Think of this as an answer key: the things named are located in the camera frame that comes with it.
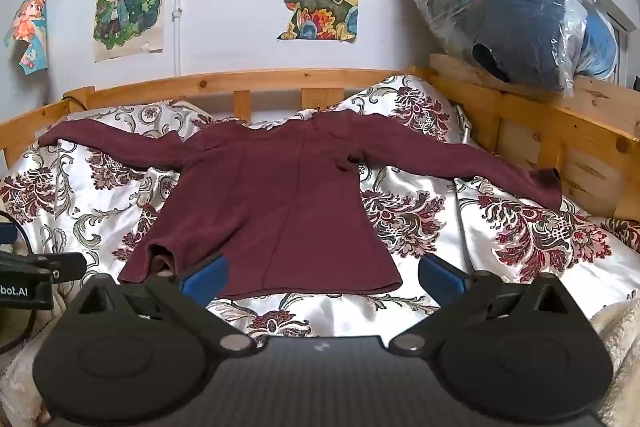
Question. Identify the maroon long-sleeved sweater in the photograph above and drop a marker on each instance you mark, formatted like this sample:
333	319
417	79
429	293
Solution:
275	207

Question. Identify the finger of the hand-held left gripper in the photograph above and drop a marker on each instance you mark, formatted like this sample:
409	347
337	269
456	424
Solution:
67	264

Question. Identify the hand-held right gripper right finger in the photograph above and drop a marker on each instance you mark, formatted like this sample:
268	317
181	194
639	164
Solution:
441	278

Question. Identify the clear plastic bag of clothes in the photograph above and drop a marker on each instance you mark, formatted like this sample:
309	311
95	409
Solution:
525	7

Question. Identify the floral satin blanket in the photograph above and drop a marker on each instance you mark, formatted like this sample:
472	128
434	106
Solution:
425	227

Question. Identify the wooden bed frame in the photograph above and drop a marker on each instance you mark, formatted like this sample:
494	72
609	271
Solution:
300	79

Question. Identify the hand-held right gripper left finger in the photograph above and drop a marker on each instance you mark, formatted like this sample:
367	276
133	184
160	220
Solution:
207	281

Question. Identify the cream fleece blanket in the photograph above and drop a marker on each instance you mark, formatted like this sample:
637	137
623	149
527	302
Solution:
617	347
20	377

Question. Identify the small cartoon girl wall poster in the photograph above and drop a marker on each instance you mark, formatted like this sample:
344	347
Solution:
30	27

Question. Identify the blond cartoon figure wall poster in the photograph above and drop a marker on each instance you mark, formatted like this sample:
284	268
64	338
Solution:
127	2

